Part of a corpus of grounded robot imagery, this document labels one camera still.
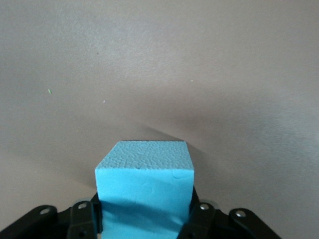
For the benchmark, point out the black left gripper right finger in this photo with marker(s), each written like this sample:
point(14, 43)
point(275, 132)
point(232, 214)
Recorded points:
point(224, 226)

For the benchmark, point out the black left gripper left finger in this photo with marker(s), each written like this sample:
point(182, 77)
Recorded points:
point(62, 224)

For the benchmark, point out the light blue foam cube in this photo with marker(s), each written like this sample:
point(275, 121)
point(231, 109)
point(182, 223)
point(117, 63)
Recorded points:
point(144, 189)

